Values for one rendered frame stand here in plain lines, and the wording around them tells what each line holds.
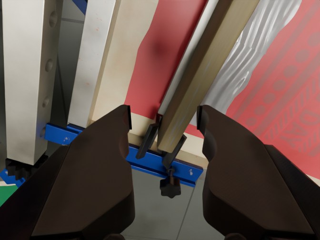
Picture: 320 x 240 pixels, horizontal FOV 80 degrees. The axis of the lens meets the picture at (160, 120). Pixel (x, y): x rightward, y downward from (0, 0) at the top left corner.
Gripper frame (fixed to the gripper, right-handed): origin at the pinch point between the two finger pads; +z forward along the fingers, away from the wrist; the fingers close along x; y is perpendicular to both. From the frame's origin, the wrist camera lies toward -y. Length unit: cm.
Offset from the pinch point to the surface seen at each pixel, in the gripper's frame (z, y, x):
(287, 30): 23.5, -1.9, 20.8
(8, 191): 27, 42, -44
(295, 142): 23.1, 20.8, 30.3
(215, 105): 23.3, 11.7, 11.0
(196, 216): 118, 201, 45
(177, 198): 119, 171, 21
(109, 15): 21.4, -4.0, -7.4
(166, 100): 20.5, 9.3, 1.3
